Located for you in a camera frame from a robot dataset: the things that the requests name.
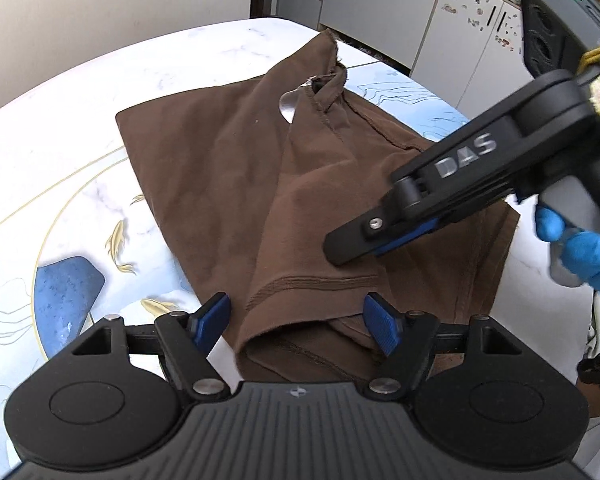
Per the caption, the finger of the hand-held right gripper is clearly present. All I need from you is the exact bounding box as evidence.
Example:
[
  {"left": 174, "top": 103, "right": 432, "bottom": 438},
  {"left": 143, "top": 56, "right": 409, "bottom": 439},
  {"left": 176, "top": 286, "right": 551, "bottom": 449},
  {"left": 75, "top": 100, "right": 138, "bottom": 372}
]
[{"left": 324, "top": 205, "right": 443, "bottom": 267}]

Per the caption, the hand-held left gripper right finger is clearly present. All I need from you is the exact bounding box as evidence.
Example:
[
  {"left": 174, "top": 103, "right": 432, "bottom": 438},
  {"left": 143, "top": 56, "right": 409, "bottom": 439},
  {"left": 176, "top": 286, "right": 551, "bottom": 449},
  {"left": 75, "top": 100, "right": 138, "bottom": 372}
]
[{"left": 362, "top": 292, "right": 521, "bottom": 404}]

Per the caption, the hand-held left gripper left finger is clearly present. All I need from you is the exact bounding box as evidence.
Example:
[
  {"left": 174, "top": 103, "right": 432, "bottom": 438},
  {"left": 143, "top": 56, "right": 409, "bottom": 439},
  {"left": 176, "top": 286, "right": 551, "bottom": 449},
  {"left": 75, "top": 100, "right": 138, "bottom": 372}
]
[{"left": 72, "top": 292, "right": 231, "bottom": 404}]

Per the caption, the brown t-shirt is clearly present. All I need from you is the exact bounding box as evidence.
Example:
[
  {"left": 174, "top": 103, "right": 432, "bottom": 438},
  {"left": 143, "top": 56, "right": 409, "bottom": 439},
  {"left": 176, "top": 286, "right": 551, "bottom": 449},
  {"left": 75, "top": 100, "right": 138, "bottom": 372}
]
[{"left": 115, "top": 30, "right": 522, "bottom": 387}]

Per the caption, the person's right hand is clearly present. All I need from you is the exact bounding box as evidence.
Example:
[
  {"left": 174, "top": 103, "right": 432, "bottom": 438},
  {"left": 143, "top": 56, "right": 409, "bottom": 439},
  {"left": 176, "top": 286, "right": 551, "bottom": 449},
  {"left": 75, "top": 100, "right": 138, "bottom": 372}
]
[{"left": 535, "top": 205, "right": 600, "bottom": 312}]

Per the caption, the white refrigerator with magnets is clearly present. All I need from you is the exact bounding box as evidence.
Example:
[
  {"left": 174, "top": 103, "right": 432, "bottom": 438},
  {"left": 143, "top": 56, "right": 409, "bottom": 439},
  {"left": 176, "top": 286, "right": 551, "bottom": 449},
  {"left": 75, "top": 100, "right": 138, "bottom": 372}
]
[{"left": 412, "top": 0, "right": 524, "bottom": 112}]

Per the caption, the white wardrobe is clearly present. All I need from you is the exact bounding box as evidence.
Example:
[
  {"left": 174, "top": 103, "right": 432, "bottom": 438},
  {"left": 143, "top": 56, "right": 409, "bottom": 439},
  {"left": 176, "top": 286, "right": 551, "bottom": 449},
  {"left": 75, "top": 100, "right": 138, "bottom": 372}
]
[{"left": 275, "top": 0, "right": 444, "bottom": 72}]

